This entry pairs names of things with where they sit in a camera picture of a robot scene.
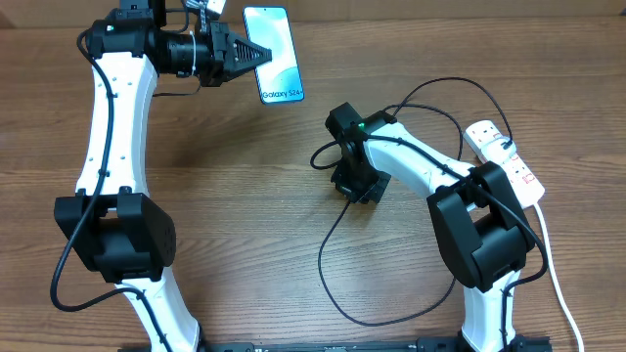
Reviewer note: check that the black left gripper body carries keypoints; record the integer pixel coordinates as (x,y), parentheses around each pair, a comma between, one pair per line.
(216,73)

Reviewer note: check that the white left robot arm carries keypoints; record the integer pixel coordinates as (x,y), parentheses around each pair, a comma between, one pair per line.
(111,222)

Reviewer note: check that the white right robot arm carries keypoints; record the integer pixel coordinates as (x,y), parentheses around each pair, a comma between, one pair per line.
(482,233)

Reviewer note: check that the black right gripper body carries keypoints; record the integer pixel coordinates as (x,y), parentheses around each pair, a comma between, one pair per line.
(361,181)

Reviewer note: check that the white charger plug adapter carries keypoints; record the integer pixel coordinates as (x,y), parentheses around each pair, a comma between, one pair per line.
(499,150)

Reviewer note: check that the Samsung Galaxy smartphone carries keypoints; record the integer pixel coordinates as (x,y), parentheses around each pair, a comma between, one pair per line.
(279,81)

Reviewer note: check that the white power strip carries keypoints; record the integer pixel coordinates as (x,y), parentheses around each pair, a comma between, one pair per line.
(525,184)

